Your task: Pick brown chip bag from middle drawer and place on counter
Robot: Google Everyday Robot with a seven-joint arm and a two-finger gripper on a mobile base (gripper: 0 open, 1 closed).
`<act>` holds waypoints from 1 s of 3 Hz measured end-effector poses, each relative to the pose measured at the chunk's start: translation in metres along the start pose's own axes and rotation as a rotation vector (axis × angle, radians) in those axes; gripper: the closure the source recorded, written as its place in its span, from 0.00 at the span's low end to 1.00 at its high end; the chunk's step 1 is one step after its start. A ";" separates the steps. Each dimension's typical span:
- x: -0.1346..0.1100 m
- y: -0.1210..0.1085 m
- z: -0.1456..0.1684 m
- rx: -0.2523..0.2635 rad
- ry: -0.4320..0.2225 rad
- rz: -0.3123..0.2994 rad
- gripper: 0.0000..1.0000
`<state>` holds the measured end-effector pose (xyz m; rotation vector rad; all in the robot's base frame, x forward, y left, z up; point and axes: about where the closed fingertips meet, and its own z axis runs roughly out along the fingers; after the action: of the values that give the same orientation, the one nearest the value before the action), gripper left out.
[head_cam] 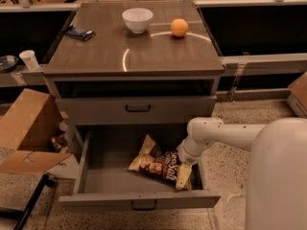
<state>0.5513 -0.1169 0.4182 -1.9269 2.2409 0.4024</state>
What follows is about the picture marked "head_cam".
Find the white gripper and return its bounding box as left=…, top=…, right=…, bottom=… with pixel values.
left=176, top=137, right=204, bottom=191

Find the brown sea salt chip bag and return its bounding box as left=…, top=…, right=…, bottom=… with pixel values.
left=129, top=135, right=182, bottom=186

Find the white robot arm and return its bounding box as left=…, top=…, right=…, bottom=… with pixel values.
left=176, top=117, right=307, bottom=230

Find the closed grey top drawer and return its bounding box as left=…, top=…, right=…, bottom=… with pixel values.
left=56, top=95, right=216, bottom=125

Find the open grey middle drawer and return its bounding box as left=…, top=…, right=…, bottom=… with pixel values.
left=59, top=124, right=221, bottom=211

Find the grey drawer cabinet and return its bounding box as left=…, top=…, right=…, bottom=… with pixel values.
left=43, top=1, right=225, bottom=165

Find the cardboard box at right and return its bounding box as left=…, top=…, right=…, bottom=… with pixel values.
left=287, top=72, right=307, bottom=118

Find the orange fruit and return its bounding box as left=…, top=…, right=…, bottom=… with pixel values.
left=170, top=18, right=189, bottom=37

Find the open cardboard box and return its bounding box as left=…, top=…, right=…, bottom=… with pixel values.
left=0, top=89, right=78, bottom=178

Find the white ceramic bowl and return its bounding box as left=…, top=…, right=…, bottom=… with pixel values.
left=122, top=8, right=154, bottom=34

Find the dark blue snack packet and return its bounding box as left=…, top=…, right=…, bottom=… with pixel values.
left=64, top=26, right=95, bottom=41

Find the black metal stand leg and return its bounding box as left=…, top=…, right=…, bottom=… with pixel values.
left=0, top=174, right=56, bottom=230

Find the white paper cup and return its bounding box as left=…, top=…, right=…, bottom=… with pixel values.
left=19, top=50, right=39, bottom=70

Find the dark round plate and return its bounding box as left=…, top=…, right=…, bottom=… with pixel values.
left=0, top=55, right=18, bottom=74

